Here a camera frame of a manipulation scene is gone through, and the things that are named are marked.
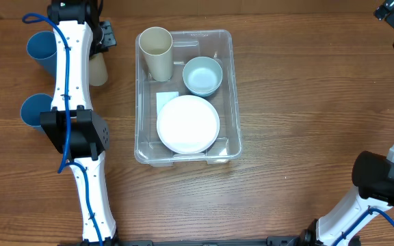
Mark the beige cup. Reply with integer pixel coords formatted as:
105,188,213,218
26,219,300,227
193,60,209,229
89,53,108,86
139,27,174,82

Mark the blue cup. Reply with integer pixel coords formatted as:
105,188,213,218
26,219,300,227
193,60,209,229
20,94,53,133
26,31,57,77

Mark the grey bowl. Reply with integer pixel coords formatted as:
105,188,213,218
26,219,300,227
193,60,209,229
183,57,223,91

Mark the pink plate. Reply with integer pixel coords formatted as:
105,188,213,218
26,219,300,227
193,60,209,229
156,95,220,154

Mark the light blue bowl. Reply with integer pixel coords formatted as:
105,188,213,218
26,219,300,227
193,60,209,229
192,91,215,98

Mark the pink bowl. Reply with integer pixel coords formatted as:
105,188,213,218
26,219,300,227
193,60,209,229
188,88,217,97

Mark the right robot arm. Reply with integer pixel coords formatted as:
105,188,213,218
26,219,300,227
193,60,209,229
293,144,394,246

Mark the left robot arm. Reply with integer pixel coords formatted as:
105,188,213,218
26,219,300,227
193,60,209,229
36,1,120,245

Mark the white label in bin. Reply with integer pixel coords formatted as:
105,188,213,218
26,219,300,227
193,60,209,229
156,92,179,114

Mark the clear plastic storage bin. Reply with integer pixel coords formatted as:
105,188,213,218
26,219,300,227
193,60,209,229
134,29,242,167

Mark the left blue cable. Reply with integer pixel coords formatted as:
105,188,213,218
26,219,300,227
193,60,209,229
21,12,105,246

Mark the blue cable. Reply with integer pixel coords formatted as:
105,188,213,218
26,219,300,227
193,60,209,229
21,12,105,246
332,206,394,246

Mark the right blue cable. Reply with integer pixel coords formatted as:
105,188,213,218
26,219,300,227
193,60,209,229
332,206,394,246

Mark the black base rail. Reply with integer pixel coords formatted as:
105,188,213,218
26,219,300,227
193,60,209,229
116,236,298,246

